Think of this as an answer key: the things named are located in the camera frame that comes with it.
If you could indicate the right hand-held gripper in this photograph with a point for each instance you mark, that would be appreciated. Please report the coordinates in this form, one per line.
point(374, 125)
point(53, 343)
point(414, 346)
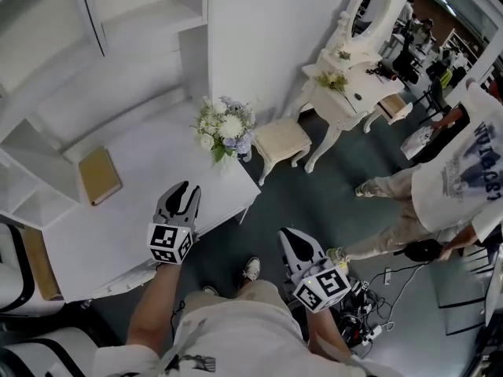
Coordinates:
point(322, 289)

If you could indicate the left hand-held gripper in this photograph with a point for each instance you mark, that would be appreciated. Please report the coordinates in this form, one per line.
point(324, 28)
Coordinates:
point(169, 242)

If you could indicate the blue and white flowers bouquet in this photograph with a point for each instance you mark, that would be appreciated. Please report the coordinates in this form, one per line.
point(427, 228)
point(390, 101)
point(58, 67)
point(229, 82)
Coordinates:
point(226, 130)

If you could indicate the person's right forearm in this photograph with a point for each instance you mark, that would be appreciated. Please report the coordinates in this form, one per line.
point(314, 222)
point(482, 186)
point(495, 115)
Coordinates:
point(326, 332)

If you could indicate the person's left forearm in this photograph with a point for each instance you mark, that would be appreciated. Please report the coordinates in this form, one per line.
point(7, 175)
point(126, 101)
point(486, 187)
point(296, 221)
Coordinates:
point(153, 304)

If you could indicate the white desk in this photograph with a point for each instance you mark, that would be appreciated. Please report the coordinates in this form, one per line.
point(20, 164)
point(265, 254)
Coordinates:
point(129, 242)

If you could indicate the white wall-side shelf unit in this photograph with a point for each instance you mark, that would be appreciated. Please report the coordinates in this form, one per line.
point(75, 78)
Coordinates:
point(149, 18)

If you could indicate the person's right white sneaker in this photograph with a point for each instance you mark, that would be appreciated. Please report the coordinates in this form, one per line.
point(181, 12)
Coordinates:
point(251, 269)

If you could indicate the person's white sneaker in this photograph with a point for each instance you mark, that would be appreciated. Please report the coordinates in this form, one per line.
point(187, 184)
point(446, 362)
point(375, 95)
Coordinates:
point(251, 269)
point(211, 290)

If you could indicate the brown book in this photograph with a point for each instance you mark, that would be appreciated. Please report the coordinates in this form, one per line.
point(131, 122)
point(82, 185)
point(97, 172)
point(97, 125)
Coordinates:
point(100, 175)

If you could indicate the person's left white sneaker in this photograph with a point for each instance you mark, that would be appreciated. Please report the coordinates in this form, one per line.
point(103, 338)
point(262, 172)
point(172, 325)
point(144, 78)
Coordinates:
point(211, 290)

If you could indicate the person's light clothing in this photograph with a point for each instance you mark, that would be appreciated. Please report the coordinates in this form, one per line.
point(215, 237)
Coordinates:
point(243, 328)

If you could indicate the white power strip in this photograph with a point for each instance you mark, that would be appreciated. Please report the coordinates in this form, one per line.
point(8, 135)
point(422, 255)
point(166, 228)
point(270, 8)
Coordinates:
point(372, 334)

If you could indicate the cream cushioned stool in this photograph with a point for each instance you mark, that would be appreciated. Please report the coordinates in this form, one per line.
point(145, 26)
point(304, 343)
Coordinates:
point(281, 137)

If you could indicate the black hand-held device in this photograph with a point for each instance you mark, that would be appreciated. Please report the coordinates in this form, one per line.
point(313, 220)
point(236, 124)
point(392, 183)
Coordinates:
point(422, 249)

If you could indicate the white dressing table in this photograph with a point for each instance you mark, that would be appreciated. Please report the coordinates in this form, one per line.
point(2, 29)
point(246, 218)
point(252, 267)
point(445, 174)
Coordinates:
point(346, 110)

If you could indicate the white plastic bag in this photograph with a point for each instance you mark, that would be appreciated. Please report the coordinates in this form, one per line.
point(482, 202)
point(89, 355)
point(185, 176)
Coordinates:
point(416, 141)

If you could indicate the wooden open drawer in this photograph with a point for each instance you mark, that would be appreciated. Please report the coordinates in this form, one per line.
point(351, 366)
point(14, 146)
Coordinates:
point(395, 108)

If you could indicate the small yellow green bouquet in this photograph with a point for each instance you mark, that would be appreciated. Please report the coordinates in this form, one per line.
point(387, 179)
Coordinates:
point(332, 81)

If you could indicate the black hair dryer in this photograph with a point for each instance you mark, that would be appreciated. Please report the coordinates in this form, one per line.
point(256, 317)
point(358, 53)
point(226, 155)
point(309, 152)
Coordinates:
point(383, 72)

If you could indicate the small green sprig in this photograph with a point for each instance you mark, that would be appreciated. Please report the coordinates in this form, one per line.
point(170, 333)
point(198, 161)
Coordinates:
point(344, 54)

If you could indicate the black chair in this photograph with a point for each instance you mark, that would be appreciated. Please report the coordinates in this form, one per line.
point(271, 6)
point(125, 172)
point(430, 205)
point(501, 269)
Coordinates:
point(436, 96)

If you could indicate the oval mirror glass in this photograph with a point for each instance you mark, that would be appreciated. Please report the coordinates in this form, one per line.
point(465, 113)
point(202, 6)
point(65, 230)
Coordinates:
point(373, 6)

